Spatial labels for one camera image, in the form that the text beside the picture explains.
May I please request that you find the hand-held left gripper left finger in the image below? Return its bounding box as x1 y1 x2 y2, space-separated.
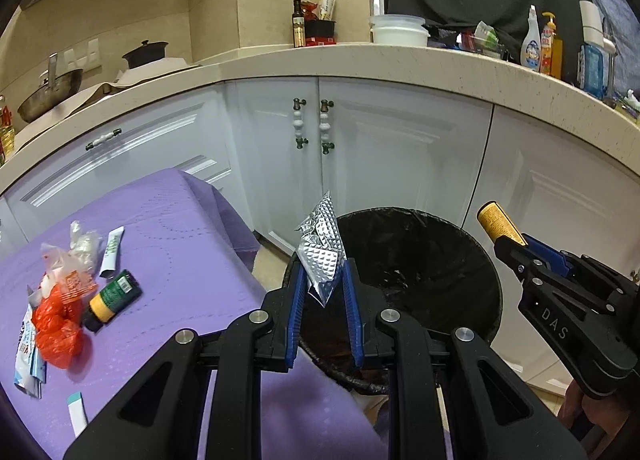
62 260 307 460

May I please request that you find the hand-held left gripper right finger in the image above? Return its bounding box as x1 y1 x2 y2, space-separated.
342 260 588 460

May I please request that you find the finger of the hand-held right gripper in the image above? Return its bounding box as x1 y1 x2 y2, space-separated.
494 236 616 313
522 234 640 321

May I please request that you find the yellow brown tube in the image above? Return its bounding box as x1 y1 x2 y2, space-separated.
476 200 528 247

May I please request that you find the silver foil packet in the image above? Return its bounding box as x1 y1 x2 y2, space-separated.
294 190 347 310

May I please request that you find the black trash bin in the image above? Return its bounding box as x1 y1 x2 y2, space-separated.
282 207 503 396

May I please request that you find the green bottle with yellow cap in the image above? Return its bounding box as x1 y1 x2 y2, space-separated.
81 270 143 333

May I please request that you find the red plastic bag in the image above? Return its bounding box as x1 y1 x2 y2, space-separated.
31 285 86 370

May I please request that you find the blue white packet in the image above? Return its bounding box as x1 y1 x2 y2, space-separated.
12 290 48 398

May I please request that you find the person's right hand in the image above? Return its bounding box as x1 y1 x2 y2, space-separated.
560 380 640 458

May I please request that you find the purple tablecloth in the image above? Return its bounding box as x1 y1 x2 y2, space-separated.
0 169 391 460

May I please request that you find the white kitchen cabinet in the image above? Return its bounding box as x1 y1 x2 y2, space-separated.
0 77 640 391

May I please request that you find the white tube with green print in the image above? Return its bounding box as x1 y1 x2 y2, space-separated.
99 226 126 281

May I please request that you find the yellow dish soap bottle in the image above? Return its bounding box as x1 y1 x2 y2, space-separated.
540 11 563 78

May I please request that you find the white spray bottle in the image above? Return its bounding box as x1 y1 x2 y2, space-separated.
520 5 543 72

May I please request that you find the clear crumpled plastic wrap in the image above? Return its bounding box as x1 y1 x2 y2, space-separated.
67 220 103 273

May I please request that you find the green white packet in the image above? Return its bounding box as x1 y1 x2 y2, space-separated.
472 20 500 48

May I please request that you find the clear bag with orange label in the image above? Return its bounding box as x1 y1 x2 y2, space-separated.
39 242 98 301

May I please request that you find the white cylinder container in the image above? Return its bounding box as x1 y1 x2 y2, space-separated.
579 0 606 41

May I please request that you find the white teal tube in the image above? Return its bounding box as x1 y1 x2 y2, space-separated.
66 391 90 438

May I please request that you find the white plastic container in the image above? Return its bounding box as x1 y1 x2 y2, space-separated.
370 14 431 47

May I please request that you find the red black box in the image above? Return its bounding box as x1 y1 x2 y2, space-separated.
304 19 338 47

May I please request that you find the dark glass bottle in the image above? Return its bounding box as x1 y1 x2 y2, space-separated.
291 0 307 48

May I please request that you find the black pot with lid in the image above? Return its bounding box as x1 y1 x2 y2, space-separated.
122 40 169 70

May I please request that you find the steel wok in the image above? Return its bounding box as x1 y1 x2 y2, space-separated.
17 54 85 123

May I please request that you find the yellow cooking oil bottle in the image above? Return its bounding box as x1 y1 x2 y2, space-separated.
0 95 16 166

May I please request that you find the bronze white cabinet door handle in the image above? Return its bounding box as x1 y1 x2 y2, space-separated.
292 97 309 149
320 99 336 156

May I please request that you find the bronze white drawer handle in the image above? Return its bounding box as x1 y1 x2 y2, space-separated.
85 128 122 151

